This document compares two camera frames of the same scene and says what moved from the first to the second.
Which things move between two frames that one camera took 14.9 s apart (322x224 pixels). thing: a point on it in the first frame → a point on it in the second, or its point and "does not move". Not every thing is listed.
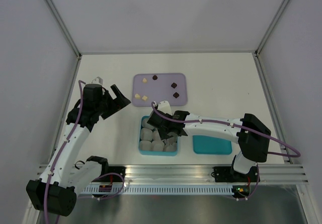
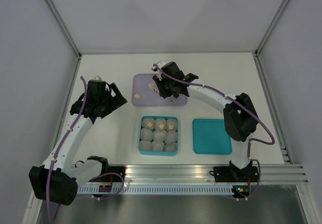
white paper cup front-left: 145,145 does not move
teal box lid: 206,144 does not move
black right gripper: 162,134 → 163,92
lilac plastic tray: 148,88 does not move
